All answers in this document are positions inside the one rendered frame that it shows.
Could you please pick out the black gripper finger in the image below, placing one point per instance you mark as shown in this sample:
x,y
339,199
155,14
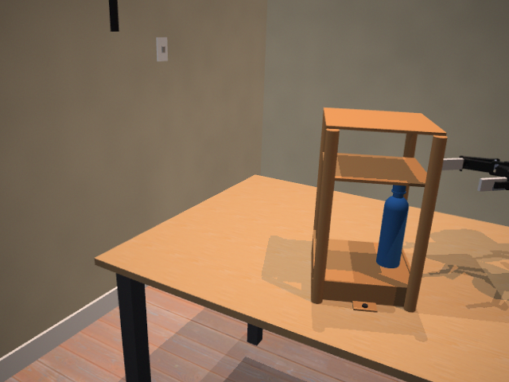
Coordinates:
x,y
479,164
493,184

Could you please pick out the brown wooden shelving unit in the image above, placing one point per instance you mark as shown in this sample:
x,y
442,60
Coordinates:
x,y
352,274

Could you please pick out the blue bottle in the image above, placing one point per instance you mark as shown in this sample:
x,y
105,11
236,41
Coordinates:
x,y
395,213

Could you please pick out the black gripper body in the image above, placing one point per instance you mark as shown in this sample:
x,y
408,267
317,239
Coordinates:
x,y
502,170

